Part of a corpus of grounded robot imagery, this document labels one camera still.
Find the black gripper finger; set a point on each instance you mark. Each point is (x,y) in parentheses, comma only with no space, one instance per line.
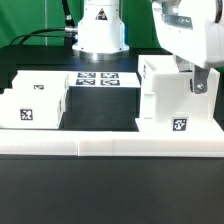
(199,80)

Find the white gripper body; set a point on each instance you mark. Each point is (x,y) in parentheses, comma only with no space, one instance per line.
(191,29)

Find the white drawer cabinet box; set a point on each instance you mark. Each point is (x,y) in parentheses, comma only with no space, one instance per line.
(167,102)

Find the white drawer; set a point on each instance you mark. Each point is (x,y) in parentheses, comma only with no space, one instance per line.
(33,110)
(39,81)

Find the white front drawer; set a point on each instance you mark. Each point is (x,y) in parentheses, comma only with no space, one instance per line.
(33,110)

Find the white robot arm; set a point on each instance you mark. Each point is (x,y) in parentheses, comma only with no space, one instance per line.
(101,33)

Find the white L-shaped fence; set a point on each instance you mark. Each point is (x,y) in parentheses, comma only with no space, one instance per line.
(197,140)

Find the white marker sheet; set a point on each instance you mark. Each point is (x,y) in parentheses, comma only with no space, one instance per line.
(103,79)

